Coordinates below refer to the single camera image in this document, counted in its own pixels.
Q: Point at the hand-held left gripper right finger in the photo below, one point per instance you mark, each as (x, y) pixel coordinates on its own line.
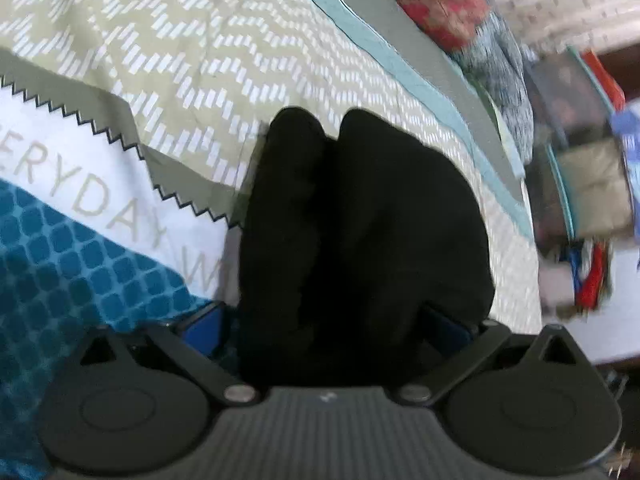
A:
(450, 329)

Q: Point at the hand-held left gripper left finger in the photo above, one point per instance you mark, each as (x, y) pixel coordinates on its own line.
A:
(206, 325)

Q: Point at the black pants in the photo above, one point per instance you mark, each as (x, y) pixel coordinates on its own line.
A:
(360, 240)

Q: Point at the colourful hanging cloths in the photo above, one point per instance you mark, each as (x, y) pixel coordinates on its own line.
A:
(590, 272)

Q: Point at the clear teal-trimmed storage bag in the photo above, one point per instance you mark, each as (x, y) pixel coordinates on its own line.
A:
(580, 160)

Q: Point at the printed patterned bedsheet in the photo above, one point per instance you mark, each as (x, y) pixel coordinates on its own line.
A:
(165, 85)

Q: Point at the blue white floral blanket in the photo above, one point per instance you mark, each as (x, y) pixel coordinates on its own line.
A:
(500, 75)

